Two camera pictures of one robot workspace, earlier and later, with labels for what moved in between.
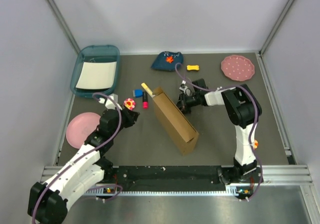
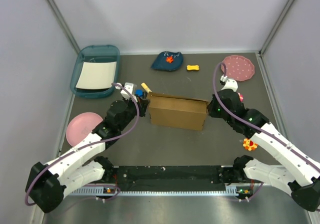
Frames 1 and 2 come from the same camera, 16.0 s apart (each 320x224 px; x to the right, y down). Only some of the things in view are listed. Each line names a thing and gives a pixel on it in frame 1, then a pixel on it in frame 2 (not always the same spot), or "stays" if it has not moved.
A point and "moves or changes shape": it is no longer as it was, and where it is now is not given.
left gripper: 131,117 -> 142,106
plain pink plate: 80,126 stays
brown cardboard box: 179,130 moves or changes shape
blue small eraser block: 137,93 stays
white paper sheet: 97,75 stays
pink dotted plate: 237,67 stays
